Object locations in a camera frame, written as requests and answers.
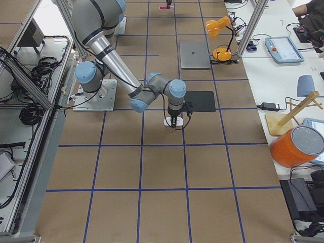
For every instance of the silver closed laptop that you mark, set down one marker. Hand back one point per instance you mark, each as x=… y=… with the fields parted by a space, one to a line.
x=194 y=54

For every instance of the white computer mouse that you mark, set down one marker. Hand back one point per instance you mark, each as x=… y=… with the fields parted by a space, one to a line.
x=180 y=121

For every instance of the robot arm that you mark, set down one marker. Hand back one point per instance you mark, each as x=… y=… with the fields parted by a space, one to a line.
x=90 y=19

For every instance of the wooden stand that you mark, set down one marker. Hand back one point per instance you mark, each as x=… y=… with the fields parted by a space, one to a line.
x=278 y=123

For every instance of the blue teach pendant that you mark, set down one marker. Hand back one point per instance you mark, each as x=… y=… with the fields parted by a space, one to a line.
x=283 y=50

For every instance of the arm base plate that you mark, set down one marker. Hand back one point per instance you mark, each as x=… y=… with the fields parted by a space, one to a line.
x=103 y=100

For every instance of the black power adapter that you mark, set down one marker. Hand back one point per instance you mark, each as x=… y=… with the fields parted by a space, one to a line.
x=270 y=106

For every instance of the orange cylindrical container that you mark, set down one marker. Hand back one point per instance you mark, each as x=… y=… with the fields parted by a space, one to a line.
x=297 y=146

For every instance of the black mousepad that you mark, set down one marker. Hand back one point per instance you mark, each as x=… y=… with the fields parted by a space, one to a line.
x=200 y=101

